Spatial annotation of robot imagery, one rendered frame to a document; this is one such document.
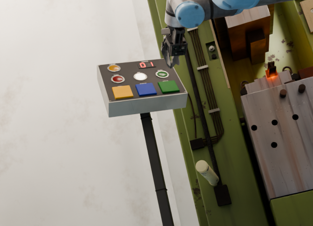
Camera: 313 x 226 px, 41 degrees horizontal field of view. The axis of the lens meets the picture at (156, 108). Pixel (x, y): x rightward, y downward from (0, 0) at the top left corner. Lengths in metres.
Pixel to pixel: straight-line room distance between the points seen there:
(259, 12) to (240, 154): 0.66
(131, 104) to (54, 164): 4.08
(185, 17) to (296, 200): 0.84
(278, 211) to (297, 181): 0.14
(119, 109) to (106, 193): 3.84
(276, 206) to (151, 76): 0.75
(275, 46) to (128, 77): 1.00
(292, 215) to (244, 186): 0.30
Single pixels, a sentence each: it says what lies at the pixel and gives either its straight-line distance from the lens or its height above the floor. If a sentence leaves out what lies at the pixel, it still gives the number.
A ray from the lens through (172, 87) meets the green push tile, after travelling 1.79.
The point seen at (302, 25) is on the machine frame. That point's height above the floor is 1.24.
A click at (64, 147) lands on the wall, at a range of 5.77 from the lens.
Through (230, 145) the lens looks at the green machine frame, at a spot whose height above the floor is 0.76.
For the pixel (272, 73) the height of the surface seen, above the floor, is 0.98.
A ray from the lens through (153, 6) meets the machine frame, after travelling 2.86.
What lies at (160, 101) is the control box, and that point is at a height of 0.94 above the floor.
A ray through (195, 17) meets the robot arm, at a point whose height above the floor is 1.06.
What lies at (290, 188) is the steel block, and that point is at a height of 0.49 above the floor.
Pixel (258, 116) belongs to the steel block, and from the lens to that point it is 1.83.
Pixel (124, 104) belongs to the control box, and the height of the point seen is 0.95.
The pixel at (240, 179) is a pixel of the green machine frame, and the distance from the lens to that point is 1.98.
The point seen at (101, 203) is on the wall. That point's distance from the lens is 5.53.
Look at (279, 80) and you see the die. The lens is 1.94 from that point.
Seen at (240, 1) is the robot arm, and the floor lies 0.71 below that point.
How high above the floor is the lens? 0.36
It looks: 18 degrees up
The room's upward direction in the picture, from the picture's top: 12 degrees counter-clockwise
